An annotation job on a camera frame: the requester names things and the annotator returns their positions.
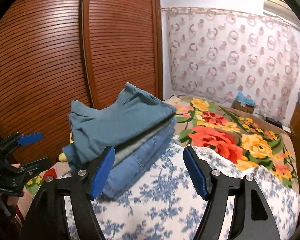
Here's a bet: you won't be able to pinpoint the ring patterned sheer curtain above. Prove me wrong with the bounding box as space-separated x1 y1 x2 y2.
164 7 299 121

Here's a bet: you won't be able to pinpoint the colourful floral blanket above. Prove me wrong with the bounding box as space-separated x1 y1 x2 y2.
166 95 299 191

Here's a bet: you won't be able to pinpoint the teal blue pants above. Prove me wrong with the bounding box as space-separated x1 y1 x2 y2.
62 83 177 170

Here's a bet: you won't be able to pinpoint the beige wall air conditioner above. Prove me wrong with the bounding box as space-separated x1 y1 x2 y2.
263 0 300 25

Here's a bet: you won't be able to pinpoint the cardboard box with blue cloth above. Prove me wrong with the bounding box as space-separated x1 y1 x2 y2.
232 91 256 114

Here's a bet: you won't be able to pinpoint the yellow plush toy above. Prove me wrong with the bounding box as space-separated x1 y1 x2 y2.
58 132 74 163

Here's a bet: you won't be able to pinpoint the blue denim folded jeans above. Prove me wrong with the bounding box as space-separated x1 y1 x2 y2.
62 118 178 201

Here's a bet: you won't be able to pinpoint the person's left hand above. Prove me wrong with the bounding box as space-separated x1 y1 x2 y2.
0 181 23 218

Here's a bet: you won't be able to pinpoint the grey folded garment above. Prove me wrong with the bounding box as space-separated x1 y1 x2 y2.
113 118 173 167

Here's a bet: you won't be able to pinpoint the blue floral white bedsheet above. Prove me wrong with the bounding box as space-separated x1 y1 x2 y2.
92 136 300 239

